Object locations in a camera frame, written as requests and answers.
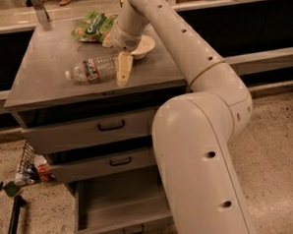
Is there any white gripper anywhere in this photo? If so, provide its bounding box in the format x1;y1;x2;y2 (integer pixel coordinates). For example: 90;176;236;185
102;20;143;87

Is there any clear plastic water bottle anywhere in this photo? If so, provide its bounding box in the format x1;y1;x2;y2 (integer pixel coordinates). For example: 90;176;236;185
66;54;117;83

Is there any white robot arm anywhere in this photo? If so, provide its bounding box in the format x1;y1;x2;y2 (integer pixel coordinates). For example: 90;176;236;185
110;0;258;234

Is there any grey drawer cabinet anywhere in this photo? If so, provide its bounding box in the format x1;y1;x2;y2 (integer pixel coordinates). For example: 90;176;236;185
0;7;204;234

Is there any grey top drawer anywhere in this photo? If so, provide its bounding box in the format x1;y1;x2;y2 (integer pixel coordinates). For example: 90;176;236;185
23;108;156;154

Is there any grey bottom drawer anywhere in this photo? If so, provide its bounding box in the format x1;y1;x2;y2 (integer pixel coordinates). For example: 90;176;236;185
73;166;173;234

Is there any white paper bowl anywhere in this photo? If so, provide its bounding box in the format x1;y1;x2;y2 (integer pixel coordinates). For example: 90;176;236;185
132;34;155;60

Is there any green chip bag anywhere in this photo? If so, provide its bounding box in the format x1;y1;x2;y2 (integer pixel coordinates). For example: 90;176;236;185
71;10;116;43

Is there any green object on floor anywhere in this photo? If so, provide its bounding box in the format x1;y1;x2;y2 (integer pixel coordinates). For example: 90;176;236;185
3;181;22;197

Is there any black stand on floor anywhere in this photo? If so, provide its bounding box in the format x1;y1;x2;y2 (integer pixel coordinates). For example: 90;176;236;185
8;196;25;234

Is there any wire basket with items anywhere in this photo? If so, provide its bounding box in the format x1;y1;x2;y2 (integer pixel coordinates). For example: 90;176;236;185
14;141;55;187

